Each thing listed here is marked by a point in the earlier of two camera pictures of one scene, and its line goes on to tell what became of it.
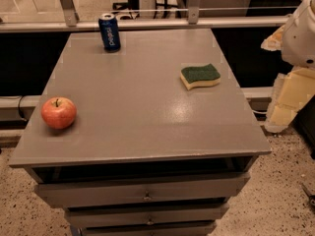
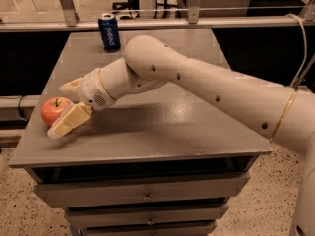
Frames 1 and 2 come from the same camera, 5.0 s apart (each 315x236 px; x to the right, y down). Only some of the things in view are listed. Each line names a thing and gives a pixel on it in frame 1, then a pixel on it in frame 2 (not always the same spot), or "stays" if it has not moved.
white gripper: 299,43 -> 92,89
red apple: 58,113 stays
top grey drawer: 95,193 stays
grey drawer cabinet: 145,155 stays
